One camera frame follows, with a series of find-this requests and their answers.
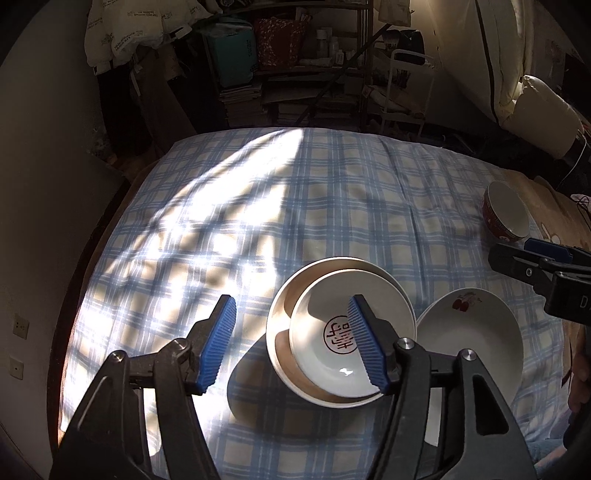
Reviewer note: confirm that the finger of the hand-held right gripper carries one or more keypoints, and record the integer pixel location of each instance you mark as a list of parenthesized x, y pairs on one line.
[(547, 249), (517, 265)]

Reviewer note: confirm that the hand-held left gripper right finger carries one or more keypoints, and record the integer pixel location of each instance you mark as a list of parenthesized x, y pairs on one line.
[(364, 346)]

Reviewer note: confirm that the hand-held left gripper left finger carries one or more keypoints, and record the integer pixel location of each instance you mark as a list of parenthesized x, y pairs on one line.
[(217, 346)]

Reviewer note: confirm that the red patterned bowl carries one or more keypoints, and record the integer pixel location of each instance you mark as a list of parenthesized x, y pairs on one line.
[(505, 207), (323, 300)]

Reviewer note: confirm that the white cherry-print plate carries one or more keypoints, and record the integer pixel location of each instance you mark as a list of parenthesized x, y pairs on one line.
[(424, 317), (471, 346)]

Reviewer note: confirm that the large white bowl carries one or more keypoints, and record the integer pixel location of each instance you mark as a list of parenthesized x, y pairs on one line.
[(281, 318)]

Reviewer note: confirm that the person's right hand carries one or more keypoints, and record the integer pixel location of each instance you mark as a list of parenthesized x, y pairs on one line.
[(579, 378)]

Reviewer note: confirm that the white duvet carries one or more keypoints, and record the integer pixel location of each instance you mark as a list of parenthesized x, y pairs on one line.
[(540, 110)]

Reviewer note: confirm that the blue plaid bed sheet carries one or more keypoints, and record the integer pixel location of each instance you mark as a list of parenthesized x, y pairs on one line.
[(323, 207)]

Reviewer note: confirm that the white metal cart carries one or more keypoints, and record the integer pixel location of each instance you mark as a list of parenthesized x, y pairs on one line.
[(406, 92)]

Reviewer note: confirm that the stack of books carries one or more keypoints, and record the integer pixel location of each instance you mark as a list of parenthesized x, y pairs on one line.
[(240, 106)]

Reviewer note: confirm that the cluttered storage shelf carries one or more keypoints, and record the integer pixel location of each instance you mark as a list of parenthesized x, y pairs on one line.
[(318, 69)]

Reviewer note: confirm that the teal box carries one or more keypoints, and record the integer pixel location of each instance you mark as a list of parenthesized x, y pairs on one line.
[(231, 50)]

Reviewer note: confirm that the red patterned cushion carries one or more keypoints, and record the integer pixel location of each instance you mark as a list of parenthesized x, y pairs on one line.
[(279, 41)]

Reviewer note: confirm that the white printed bag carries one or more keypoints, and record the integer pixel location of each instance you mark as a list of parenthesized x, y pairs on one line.
[(129, 37)]

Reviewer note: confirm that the white wall socket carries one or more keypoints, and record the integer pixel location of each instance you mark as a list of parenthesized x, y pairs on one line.
[(21, 325), (16, 368)]

